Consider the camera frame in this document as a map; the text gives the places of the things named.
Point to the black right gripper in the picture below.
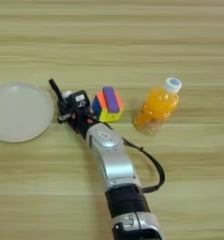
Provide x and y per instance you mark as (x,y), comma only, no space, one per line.
(79,120)

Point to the black marker pen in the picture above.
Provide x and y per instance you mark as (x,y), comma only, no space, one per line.
(54,86)

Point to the round beige plate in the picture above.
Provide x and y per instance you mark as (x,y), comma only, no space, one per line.
(19,112)

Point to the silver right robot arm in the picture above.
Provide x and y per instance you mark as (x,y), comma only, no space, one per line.
(116,162)

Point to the multicoloured puzzle cube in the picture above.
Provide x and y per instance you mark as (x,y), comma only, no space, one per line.
(108,117)

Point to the purple rectangular block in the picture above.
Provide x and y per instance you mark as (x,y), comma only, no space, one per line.
(111,99)

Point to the orange juice bottle white cap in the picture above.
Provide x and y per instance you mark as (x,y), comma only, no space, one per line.
(155,108)

